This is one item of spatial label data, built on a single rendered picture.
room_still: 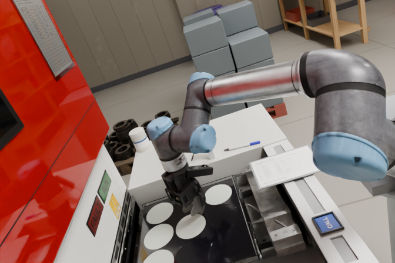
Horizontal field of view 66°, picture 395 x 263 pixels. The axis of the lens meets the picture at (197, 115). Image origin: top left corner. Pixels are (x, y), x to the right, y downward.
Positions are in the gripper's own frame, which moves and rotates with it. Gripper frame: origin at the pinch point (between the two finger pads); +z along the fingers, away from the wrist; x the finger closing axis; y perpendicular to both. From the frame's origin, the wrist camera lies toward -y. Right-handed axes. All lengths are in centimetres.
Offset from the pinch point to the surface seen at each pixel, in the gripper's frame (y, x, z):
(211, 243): 8.3, 10.8, 1.2
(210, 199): -6.1, -1.3, 1.3
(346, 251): -1.3, 45.6, -4.4
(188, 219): 4.4, -2.6, 1.2
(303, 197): -12.8, 30.3, -4.7
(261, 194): -16.3, 12.7, 3.3
